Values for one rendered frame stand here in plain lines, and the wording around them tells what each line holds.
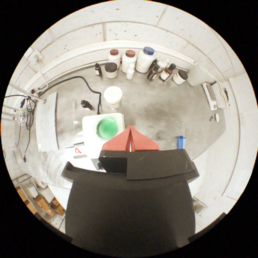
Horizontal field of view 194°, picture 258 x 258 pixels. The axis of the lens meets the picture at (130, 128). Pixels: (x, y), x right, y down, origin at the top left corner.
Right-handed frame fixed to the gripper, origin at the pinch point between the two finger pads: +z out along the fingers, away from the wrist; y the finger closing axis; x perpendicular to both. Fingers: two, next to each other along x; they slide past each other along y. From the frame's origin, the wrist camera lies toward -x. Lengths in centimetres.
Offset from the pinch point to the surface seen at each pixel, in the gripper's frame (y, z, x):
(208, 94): -68, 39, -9
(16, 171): 233, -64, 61
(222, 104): -98, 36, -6
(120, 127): 2.8, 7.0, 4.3
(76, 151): 21.3, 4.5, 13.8
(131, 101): -0.5, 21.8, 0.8
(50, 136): 38.5, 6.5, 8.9
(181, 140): -26.0, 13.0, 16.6
